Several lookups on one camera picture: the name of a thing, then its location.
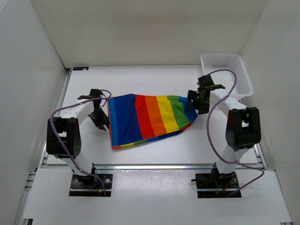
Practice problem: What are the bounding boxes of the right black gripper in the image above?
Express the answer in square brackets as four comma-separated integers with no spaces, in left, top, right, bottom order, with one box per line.
[185,90,210,115]

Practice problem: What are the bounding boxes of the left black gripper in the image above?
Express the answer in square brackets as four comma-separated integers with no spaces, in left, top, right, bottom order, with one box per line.
[89,108,110,131]

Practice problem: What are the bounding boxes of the rainbow striped shorts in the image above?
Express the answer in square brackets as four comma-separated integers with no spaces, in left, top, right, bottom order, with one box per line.
[108,94,198,149]

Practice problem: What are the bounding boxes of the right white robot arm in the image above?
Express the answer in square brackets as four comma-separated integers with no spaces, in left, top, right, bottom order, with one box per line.
[186,74,261,188]

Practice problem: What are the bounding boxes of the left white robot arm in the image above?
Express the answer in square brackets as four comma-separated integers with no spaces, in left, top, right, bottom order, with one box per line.
[46,101,109,188]

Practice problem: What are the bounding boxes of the white plastic basket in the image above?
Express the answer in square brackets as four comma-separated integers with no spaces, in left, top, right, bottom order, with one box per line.
[200,53,254,100]

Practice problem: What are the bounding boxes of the blue label sticker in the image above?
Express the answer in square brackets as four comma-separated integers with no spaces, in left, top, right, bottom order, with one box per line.
[73,67,89,71]

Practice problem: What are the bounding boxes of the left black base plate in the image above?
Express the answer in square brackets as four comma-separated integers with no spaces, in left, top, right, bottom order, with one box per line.
[69,173,113,197]

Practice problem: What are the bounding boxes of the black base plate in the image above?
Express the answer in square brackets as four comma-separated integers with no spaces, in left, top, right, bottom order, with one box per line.
[69,173,113,197]
[191,168,241,199]

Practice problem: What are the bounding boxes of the silver aluminium rail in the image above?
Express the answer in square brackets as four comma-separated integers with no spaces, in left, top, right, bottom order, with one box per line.
[41,163,263,170]

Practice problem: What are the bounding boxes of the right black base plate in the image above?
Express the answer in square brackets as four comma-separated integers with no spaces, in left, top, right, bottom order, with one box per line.
[191,168,241,199]

